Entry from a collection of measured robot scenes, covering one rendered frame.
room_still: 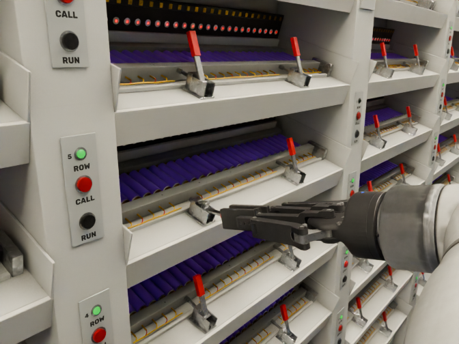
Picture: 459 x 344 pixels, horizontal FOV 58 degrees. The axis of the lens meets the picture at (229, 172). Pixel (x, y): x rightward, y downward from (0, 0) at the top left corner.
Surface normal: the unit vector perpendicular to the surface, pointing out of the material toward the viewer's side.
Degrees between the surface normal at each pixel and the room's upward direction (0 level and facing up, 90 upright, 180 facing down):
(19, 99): 90
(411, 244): 92
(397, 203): 40
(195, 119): 108
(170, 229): 18
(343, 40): 90
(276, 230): 92
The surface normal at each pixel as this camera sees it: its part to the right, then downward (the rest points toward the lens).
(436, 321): -0.69, -0.73
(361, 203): -0.50, -0.68
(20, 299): 0.23, -0.86
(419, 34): -0.65, 0.21
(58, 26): 0.76, 0.18
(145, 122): 0.72, 0.47
